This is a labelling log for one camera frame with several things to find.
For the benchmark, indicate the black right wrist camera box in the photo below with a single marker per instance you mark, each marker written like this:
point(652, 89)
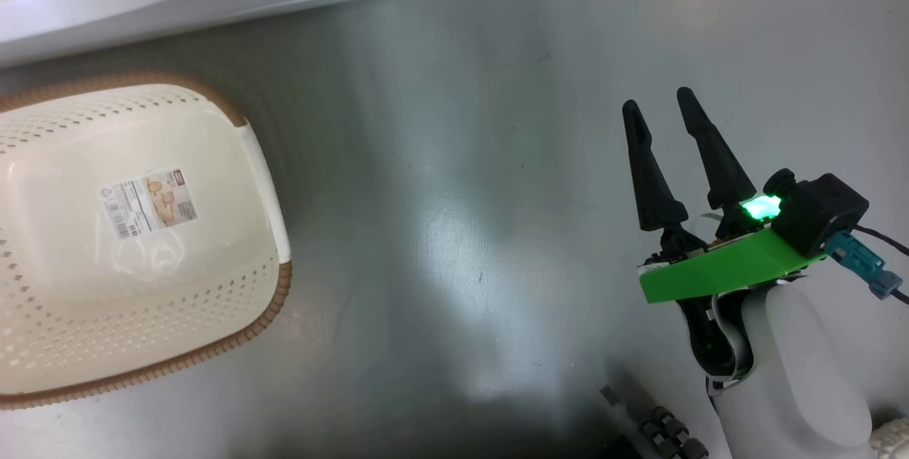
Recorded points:
point(817, 214)

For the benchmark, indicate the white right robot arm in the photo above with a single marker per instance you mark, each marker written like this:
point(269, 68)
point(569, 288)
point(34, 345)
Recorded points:
point(795, 388)

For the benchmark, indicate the cream laundry basket brown rim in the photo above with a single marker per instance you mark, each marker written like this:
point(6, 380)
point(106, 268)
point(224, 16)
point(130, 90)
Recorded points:
point(213, 288)

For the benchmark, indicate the white product sticker in basket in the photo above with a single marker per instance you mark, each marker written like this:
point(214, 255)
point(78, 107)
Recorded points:
point(145, 203)

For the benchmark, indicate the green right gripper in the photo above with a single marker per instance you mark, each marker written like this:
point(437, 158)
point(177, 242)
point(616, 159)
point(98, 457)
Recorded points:
point(724, 271)

